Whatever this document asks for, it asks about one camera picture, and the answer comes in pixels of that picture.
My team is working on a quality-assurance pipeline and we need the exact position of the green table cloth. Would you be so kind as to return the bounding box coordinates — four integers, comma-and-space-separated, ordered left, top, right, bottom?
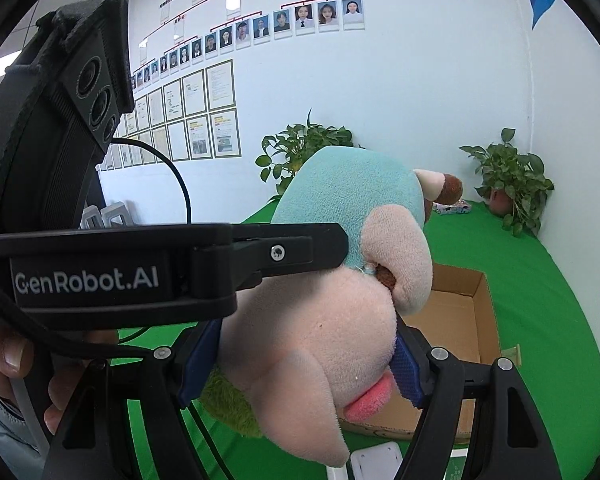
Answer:
100, 195, 600, 480

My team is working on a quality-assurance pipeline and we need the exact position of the row of portrait photos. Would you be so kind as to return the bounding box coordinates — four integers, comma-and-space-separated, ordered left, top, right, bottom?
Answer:
130, 0, 366, 92

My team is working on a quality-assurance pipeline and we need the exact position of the group of framed certificates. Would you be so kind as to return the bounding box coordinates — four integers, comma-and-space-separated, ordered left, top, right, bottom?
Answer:
100, 59, 242, 171

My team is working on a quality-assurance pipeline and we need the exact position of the white strap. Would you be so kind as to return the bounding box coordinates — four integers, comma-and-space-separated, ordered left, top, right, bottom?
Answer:
7, 375, 51, 453

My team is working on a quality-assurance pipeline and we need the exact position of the white plastic plate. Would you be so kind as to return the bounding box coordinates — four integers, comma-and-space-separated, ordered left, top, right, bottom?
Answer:
325, 442, 416, 480

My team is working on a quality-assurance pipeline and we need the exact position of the person's left forearm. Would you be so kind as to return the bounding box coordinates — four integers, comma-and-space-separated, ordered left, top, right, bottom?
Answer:
0, 377, 48, 480

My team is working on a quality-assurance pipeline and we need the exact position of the brown cardboard box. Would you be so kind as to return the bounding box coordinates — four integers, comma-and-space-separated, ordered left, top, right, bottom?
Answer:
340, 262, 503, 448

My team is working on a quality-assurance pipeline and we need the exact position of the blue wall flag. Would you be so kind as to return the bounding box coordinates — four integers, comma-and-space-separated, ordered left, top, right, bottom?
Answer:
530, 0, 561, 31

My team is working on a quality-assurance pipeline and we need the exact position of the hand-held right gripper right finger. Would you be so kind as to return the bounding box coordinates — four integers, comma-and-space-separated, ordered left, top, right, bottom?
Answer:
392, 317, 563, 480

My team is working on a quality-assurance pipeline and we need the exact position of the black cable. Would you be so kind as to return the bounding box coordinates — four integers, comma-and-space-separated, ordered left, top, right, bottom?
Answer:
0, 136, 236, 480

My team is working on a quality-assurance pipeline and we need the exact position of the dark green packet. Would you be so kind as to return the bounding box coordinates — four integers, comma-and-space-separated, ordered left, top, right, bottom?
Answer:
442, 447, 469, 480

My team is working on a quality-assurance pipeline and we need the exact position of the potted green plant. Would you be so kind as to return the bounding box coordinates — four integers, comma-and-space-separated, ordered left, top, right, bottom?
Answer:
459, 127, 556, 238
256, 110, 366, 206

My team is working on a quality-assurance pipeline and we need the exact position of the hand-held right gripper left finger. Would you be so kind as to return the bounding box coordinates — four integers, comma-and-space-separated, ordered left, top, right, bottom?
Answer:
42, 317, 223, 480

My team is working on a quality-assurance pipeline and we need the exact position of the pink and blue plush toy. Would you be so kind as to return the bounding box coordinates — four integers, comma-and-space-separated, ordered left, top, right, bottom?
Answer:
200, 146, 463, 468

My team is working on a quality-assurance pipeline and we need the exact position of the person's left hand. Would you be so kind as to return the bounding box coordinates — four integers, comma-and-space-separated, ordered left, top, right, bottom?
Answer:
0, 322, 118, 436

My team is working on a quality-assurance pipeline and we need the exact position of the small patterned tissue pack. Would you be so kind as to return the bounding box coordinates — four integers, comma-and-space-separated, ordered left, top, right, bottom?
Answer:
432, 199, 473, 217

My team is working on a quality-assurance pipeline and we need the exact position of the white plastic chair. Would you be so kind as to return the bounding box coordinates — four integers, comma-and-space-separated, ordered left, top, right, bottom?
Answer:
102, 201, 133, 228
80, 205, 104, 231

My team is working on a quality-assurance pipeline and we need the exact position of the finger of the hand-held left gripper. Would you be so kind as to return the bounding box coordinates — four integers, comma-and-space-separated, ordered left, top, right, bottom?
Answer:
190, 223, 350, 294

